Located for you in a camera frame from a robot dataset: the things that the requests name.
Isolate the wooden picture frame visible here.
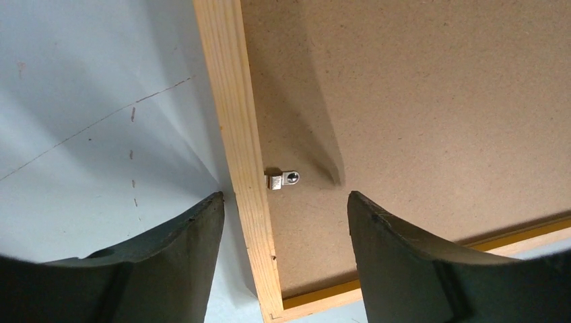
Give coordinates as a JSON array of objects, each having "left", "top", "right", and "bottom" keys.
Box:
[{"left": 194, "top": 1, "right": 570, "bottom": 322}]

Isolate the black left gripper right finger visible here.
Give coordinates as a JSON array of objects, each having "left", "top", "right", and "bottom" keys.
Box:
[{"left": 347, "top": 191, "right": 570, "bottom": 322}]

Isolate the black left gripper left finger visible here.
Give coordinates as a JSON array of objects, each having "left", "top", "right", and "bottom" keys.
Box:
[{"left": 1, "top": 192, "right": 225, "bottom": 322}]

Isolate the brown cardboard backing board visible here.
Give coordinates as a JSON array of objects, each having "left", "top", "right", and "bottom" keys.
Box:
[{"left": 242, "top": 1, "right": 570, "bottom": 297}]

